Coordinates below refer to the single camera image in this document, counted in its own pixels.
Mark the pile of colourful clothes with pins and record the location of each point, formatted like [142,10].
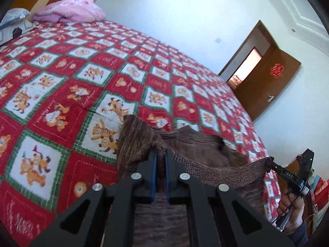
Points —
[318,187]

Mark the white wall switch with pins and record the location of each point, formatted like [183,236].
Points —
[218,40]

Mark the person's right forearm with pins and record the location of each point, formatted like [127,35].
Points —
[299,238]

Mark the brown knitted sweater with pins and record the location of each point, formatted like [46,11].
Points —
[205,157]

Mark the red paper door decoration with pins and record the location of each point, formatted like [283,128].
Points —
[276,70]

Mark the wooden cabinet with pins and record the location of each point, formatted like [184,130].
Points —
[294,166]

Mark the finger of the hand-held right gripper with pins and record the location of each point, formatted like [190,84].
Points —
[273,165]

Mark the pink quilt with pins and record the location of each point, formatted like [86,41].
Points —
[69,11]

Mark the grey patterned pillow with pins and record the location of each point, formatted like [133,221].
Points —
[14,18]

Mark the brown door frame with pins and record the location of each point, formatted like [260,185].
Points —
[244,49]

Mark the person's right hand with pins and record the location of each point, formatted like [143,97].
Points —
[297,216]

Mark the brown wooden door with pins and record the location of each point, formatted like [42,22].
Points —
[267,87]

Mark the red checked printed blanket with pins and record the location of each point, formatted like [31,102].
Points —
[77,69]

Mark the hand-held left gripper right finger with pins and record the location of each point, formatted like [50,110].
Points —
[168,177]

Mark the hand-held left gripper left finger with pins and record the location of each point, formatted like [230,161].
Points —
[153,177]

